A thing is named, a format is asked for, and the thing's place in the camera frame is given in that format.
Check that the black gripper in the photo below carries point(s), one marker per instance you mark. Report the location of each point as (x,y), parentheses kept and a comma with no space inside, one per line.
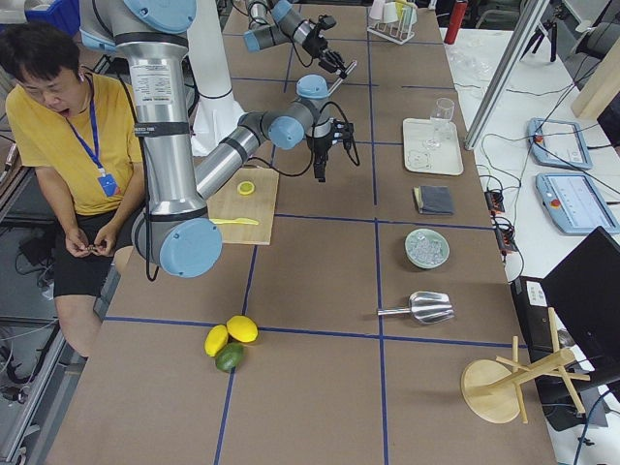
(324,49)
(320,146)

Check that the yellow lemon slice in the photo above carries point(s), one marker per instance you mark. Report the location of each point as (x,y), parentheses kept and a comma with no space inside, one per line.
(246,188)

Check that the steel muddler black tip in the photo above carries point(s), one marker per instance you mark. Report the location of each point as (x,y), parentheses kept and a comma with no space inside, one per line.
(342,76)

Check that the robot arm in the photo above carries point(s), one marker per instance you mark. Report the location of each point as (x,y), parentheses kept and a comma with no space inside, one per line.
(273,23)
(195,136)

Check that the pink plastic cup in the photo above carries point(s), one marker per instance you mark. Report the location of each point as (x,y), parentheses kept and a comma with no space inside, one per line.
(377,10)

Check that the white plastic cup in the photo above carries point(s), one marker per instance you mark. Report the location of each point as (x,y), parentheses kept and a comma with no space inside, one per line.
(389,12)

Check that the yellow plastic cup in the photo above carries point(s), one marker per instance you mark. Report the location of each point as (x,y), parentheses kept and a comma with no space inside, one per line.
(400,8)

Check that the green plastic cup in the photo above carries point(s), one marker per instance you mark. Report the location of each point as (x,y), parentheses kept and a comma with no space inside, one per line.
(409,14)

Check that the yellow lemon upper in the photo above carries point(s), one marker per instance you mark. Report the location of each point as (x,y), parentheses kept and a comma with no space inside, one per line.
(242,328)

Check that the yellow lemon left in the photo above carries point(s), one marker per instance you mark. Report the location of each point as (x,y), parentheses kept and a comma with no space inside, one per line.
(216,339)

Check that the wooden cup tree stand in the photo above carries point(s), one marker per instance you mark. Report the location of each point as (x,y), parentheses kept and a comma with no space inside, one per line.
(492,388)

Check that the bamboo cutting board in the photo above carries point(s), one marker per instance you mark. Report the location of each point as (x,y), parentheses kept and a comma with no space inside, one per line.
(227,203)

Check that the yellow plastic knife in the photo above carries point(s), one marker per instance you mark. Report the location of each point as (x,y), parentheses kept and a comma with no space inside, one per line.
(235,221)

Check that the cream bear serving tray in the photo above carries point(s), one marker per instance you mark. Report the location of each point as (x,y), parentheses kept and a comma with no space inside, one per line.
(425,152)

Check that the grey folded cloth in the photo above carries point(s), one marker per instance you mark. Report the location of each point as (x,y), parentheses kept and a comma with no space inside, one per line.
(433,200)

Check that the clear wine glass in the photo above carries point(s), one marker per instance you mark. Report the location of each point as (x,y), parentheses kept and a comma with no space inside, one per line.
(440,117)

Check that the green bowl of ice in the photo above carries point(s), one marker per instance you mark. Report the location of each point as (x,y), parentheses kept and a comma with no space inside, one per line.
(426,248)

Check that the steel ice scoop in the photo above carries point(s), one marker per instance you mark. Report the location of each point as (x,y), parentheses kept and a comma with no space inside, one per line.
(427,308)

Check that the orange power strip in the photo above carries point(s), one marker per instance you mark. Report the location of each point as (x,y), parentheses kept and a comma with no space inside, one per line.
(503,227)

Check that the teach pendant far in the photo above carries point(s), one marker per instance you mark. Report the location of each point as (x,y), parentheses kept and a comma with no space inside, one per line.
(558,144)

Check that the teach pendant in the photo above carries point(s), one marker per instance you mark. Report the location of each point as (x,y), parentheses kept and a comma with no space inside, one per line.
(574,203)
(558,144)

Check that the person in yellow shirt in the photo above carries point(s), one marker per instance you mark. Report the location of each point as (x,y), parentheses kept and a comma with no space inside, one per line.
(76,130)

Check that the teach pendant near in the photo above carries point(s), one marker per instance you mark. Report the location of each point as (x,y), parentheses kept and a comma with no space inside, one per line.
(574,203)

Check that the black laptop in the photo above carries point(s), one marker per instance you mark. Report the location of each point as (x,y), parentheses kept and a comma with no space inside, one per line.
(583,289)

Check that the white wire cup rack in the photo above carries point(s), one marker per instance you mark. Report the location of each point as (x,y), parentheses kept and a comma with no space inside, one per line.
(393,32)

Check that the aluminium frame post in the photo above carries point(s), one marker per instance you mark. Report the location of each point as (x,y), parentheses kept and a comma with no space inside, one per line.
(528,22)

